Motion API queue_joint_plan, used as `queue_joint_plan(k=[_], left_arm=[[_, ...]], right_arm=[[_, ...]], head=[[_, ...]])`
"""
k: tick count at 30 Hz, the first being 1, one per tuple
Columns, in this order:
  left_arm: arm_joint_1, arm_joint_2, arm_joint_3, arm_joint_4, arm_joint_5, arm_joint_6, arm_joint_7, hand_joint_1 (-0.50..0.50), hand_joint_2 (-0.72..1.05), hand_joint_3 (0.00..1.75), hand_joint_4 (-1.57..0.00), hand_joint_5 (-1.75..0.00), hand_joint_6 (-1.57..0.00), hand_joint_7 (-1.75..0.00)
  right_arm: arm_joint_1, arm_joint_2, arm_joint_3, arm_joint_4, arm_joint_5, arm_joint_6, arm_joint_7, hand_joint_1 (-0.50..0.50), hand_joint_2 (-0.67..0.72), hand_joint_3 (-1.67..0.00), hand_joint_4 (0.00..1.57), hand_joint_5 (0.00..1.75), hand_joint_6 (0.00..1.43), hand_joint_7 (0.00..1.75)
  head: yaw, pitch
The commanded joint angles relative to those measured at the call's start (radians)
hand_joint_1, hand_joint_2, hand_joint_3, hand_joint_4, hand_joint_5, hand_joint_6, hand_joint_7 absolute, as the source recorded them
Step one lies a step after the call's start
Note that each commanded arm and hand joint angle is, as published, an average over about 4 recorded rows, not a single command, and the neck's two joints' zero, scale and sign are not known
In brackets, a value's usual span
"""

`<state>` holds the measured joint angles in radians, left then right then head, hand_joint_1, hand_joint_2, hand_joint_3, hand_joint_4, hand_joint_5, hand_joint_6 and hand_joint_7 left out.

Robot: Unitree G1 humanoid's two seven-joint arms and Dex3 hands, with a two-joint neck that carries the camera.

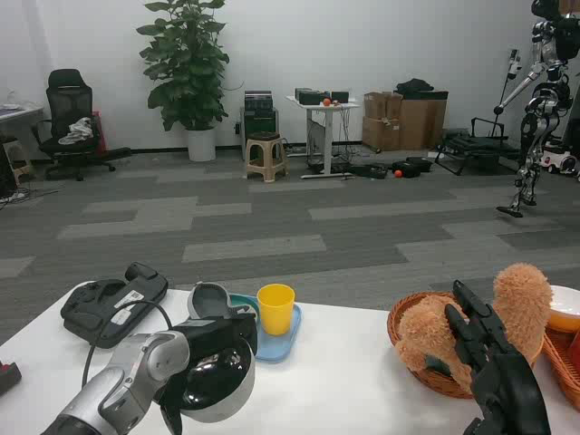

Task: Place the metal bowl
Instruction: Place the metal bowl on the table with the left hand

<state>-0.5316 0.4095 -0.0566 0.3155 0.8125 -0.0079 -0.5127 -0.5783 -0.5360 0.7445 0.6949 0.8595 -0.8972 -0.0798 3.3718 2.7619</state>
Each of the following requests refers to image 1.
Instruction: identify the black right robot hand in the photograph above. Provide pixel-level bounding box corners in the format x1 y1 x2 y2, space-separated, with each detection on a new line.
445 279 552 435

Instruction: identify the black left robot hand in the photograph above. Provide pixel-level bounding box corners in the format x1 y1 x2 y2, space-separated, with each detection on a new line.
153 312 260 435

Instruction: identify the shiny metal bowl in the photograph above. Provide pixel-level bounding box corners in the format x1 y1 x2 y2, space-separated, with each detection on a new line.
179 337 257 423

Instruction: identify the grey bowl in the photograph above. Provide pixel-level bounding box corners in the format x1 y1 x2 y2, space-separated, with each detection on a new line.
187 281 237 321

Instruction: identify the white and orange bowl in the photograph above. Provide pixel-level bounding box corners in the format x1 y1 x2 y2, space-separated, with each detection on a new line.
545 285 580 334

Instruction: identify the teal plate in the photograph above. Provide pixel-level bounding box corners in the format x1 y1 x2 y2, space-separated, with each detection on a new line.
227 293 262 324

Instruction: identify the yellow plastic cup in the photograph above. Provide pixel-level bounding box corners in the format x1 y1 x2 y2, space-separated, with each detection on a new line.
256 284 296 337

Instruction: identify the light blue plastic tray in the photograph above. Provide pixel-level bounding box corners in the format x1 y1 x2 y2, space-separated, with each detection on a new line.
226 294 303 363

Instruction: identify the wicker basket with red lining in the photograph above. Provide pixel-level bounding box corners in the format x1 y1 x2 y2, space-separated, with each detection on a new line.
540 326 580 410

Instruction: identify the round wicker basket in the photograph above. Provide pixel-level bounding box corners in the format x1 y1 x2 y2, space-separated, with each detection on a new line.
387 291 546 401

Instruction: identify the brown plush teddy toy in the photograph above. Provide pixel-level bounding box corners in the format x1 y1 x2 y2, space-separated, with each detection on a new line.
392 262 555 395

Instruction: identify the black battery pack device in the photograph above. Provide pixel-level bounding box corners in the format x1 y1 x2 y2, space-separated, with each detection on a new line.
60 261 169 350

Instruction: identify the white plant pot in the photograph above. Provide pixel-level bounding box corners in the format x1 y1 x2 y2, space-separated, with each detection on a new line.
186 127 218 163

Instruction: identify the beige plastic stool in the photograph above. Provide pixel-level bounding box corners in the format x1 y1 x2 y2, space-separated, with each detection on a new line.
244 131 289 184

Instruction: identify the flat black floor case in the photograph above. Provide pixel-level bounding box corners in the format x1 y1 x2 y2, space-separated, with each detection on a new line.
350 164 389 179

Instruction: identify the dark green black cabinet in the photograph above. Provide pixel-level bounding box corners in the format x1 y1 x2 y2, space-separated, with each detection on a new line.
239 108 279 160

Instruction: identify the yellow black remote controller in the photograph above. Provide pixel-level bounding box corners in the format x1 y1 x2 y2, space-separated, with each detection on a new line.
0 360 23 397

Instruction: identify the white wheeled robot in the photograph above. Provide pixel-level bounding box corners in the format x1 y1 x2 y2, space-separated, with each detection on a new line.
540 140 580 179

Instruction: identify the black floor case pair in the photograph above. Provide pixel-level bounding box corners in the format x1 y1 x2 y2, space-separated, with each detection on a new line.
391 156 434 179

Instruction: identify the black folding bed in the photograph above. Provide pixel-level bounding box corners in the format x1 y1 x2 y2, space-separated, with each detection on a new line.
433 116 523 177

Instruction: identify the black striped equipment case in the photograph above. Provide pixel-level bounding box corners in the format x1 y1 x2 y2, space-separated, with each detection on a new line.
244 90 275 111

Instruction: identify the red bag behind chair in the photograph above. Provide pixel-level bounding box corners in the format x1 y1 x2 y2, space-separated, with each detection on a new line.
91 111 108 153

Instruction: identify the small white standing desk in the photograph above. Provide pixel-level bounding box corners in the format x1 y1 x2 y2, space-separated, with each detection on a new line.
285 94 362 180

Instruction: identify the large black box on desk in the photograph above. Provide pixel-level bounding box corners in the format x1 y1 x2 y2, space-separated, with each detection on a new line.
295 87 324 107

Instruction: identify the low cardboard box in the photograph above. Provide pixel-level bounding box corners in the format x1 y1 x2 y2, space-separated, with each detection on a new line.
361 116 402 152

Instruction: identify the crumpled light cloth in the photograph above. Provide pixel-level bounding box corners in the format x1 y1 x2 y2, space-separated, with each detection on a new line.
58 116 94 147

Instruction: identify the large cardboard box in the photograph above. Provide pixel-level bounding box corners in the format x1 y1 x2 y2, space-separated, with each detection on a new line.
398 97 448 151

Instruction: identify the tall green potted plant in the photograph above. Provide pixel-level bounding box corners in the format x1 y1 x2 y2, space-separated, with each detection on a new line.
135 0 231 133

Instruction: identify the pale stool under desk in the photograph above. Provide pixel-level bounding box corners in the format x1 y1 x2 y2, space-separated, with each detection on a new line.
0 137 34 183

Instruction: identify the small open cardboard box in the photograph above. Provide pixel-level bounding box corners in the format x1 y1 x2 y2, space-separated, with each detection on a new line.
363 91 404 121

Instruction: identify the standing silver humanoid robot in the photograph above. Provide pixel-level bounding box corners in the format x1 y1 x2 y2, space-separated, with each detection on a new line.
493 0 580 219

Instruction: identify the black office chair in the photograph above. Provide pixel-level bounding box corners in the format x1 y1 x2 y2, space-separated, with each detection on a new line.
31 68 133 182

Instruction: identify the black bag on boxes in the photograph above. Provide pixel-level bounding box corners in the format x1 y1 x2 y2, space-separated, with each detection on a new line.
394 78 450 102

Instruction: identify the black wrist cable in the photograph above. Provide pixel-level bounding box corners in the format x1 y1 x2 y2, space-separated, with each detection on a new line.
81 299 176 396

